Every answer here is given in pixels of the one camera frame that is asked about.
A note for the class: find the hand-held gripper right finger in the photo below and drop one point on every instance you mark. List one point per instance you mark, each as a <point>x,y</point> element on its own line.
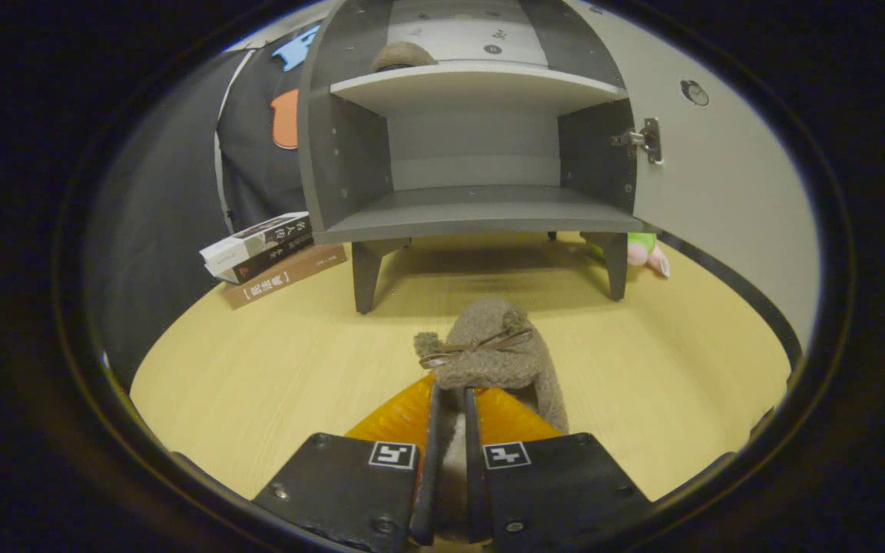
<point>475,476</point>

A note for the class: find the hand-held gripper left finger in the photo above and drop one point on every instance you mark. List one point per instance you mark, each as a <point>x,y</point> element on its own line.
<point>427,476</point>

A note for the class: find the brown fuzzy shoe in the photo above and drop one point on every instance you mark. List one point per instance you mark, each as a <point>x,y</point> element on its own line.
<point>402,55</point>
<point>488,361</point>

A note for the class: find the grey shoe cabinet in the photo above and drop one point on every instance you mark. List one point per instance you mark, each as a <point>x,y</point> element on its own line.
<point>473,207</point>

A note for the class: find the light grey shoe cabinet door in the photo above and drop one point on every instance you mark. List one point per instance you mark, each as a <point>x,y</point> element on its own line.
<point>719,192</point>

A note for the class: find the brown book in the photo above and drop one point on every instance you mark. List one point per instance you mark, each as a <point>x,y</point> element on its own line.
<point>289,275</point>

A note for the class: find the pink and green plush toy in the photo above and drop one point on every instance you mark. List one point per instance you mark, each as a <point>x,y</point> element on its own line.
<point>646,252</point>

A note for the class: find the black backdrop cloth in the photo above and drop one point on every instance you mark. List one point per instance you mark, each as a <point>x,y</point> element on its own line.
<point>166,230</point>

